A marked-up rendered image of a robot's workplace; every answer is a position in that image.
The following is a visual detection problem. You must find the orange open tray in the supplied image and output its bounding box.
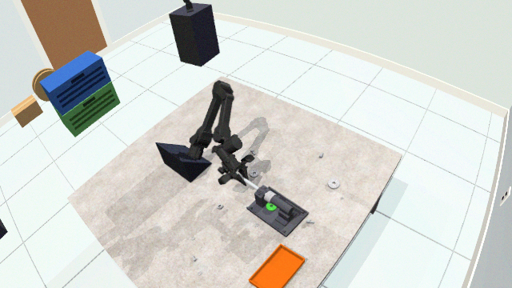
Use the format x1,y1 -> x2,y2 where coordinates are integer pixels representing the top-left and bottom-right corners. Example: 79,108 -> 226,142
249,243 -> 305,288

